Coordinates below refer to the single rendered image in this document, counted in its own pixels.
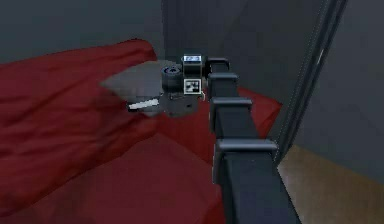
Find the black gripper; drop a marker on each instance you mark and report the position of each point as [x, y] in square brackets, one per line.
[173, 83]

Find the red sofa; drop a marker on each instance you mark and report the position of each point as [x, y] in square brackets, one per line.
[100, 143]

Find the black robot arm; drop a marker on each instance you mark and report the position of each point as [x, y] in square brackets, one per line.
[240, 133]

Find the dark grey door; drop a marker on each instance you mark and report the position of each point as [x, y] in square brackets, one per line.
[300, 73]

